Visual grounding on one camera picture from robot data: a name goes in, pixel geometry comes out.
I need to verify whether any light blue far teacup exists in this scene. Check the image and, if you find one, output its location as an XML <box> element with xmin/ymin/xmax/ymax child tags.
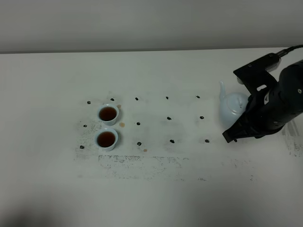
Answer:
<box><xmin>98</xmin><ymin>104</ymin><xmax>119</xmax><ymax>126</ymax></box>

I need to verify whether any light blue teacup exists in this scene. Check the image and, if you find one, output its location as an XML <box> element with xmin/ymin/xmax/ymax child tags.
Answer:
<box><xmin>95</xmin><ymin>128</ymin><xmax>118</xmax><ymax>151</ymax></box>
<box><xmin>98</xmin><ymin>104</ymin><xmax>119</xmax><ymax>126</ymax></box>

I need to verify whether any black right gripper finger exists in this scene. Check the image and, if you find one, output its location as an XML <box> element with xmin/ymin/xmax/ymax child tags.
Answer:
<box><xmin>223</xmin><ymin>113</ymin><xmax>255</xmax><ymax>143</ymax></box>

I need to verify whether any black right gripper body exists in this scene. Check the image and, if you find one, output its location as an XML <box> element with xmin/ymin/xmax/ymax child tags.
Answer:
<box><xmin>247</xmin><ymin>60</ymin><xmax>303</xmax><ymax>139</ymax></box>

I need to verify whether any light blue near teacup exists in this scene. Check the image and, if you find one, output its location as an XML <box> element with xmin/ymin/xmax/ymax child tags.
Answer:
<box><xmin>95</xmin><ymin>128</ymin><xmax>118</xmax><ymax>151</ymax></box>

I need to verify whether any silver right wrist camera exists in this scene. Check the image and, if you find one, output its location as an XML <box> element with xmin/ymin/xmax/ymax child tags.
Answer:
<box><xmin>233</xmin><ymin>53</ymin><xmax>280</xmax><ymax>95</ymax></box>

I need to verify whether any light blue porcelain teapot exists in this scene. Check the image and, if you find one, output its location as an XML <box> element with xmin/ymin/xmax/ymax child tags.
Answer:
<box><xmin>219</xmin><ymin>81</ymin><xmax>248</xmax><ymax>130</ymax></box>

